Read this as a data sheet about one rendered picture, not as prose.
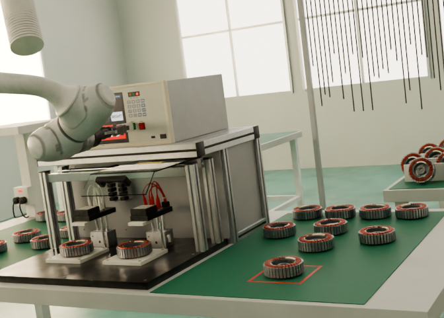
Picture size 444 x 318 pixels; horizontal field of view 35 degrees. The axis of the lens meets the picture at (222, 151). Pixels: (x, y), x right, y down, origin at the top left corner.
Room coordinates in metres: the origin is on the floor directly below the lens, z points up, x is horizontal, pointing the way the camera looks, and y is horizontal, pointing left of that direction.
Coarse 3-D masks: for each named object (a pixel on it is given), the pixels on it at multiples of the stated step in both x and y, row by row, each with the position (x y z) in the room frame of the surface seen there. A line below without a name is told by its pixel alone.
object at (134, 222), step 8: (136, 208) 2.25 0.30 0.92; (144, 208) 2.23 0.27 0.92; (152, 208) 2.25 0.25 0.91; (168, 208) 2.33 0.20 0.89; (136, 216) 2.24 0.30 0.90; (144, 216) 2.23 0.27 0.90; (152, 216) 2.24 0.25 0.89; (128, 224) 2.23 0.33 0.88; (136, 224) 2.22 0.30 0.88; (144, 224) 2.21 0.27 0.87; (152, 224) 2.33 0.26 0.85
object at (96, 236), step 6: (96, 234) 2.43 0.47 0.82; (108, 234) 2.41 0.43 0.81; (114, 234) 2.44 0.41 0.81; (96, 240) 2.43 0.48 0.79; (102, 240) 2.42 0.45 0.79; (108, 240) 2.41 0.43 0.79; (114, 240) 2.44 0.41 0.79; (96, 246) 2.43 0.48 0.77; (102, 246) 2.42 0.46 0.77; (108, 246) 2.41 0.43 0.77
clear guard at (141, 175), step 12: (120, 168) 2.19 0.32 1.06; (132, 168) 2.15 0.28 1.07; (144, 168) 2.11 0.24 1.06; (156, 168) 2.07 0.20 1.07; (132, 180) 2.03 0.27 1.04; (144, 180) 2.01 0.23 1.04; (84, 192) 2.09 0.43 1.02; (96, 192) 2.07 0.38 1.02; (108, 192) 2.04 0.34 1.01; (120, 192) 2.02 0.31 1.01; (132, 192) 2.00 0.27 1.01; (144, 192) 1.98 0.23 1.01
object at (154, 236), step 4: (148, 232) 2.32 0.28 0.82; (152, 232) 2.31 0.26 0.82; (156, 232) 2.30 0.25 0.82; (160, 232) 2.29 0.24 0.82; (164, 232) 2.29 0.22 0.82; (168, 232) 2.31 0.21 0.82; (172, 232) 2.33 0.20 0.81; (148, 236) 2.32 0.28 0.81; (152, 236) 2.31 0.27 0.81; (156, 236) 2.30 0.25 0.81; (160, 236) 2.29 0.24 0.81; (164, 236) 2.29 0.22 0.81; (172, 236) 2.32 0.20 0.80; (152, 240) 2.31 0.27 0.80; (156, 240) 2.30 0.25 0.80; (160, 240) 2.30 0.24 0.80; (164, 240) 2.29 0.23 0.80; (172, 240) 2.32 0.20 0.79; (152, 244) 2.31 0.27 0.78; (156, 244) 2.30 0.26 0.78; (160, 244) 2.30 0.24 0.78; (168, 244) 2.30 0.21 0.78; (172, 244) 2.32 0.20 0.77
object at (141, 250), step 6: (138, 240) 2.24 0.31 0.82; (144, 240) 2.22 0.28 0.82; (120, 246) 2.18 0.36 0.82; (126, 246) 2.22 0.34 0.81; (132, 246) 2.21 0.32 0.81; (138, 246) 2.16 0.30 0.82; (144, 246) 2.16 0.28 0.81; (150, 246) 2.18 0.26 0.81; (120, 252) 2.16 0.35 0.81; (126, 252) 2.15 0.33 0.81; (132, 252) 2.14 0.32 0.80; (138, 252) 2.15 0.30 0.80; (144, 252) 2.16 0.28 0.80; (150, 252) 2.18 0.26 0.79; (126, 258) 2.16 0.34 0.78
